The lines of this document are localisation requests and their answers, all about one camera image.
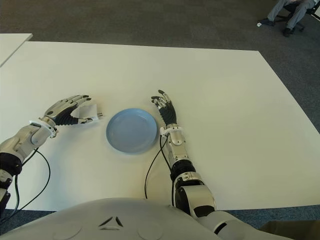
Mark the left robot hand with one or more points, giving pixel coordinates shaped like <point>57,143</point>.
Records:
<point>60,112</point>

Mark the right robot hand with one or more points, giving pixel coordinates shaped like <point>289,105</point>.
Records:
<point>168,112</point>

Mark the white cube charger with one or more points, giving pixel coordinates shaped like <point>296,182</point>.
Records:
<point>87,111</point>

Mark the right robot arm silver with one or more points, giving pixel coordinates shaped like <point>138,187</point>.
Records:
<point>180,152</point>

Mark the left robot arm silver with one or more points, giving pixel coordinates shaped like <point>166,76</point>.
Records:
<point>25,140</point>

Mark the blue round plate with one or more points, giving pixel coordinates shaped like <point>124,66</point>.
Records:
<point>131,130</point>

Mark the white side table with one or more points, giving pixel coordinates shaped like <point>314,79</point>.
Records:
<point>11,45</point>

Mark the grey robot torso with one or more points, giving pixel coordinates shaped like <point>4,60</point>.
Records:
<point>125,220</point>

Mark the black office chair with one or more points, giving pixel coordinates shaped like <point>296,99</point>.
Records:
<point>281,18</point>

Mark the seated person grey trousers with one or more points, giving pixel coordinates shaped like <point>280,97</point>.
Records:
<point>297,12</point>

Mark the brown blurry object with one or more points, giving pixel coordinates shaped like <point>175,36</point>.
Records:
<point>292,231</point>

